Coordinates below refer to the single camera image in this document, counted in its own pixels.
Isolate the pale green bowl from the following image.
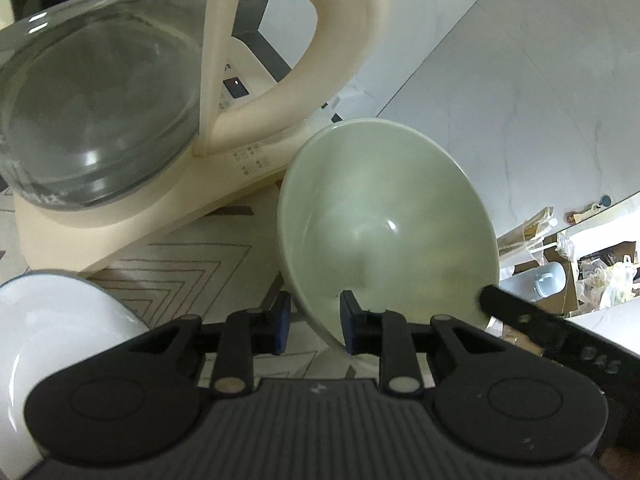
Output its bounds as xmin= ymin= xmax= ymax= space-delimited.
xmin=276 ymin=117 xmax=501 ymax=361

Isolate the glass kettle with cream handle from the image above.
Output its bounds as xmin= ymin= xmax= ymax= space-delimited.
xmin=0 ymin=0 xmax=391 ymax=211

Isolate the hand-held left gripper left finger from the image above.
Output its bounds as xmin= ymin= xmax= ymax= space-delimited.
xmin=127 ymin=291 xmax=293 ymax=396

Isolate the cream kettle base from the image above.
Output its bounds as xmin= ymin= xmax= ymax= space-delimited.
xmin=14 ymin=35 xmax=346 ymax=277

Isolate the white plastic bag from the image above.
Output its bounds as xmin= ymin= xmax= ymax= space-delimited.
xmin=577 ymin=255 xmax=640 ymax=311

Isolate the pale blue plastic container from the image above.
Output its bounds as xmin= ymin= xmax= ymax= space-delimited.
xmin=532 ymin=262 xmax=568 ymax=301

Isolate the patterned white tablecloth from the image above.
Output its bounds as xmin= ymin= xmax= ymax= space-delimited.
xmin=0 ymin=180 xmax=386 ymax=381

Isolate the white bowl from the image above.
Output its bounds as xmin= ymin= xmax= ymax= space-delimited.
xmin=0 ymin=270 xmax=151 ymax=480

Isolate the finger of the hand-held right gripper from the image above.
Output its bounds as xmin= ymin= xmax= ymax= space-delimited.
xmin=477 ymin=284 xmax=557 ymax=357

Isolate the cardboard box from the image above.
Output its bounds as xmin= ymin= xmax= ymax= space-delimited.
xmin=545 ymin=240 xmax=638 ymax=317

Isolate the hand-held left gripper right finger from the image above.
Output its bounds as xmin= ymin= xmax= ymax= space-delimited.
xmin=339 ymin=290 xmax=506 ymax=395

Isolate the beige paper bag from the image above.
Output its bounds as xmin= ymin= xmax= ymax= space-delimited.
xmin=497 ymin=205 xmax=558 ymax=261

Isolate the wooden handled brush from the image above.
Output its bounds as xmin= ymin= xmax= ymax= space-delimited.
xmin=565 ymin=195 xmax=613 ymax=223

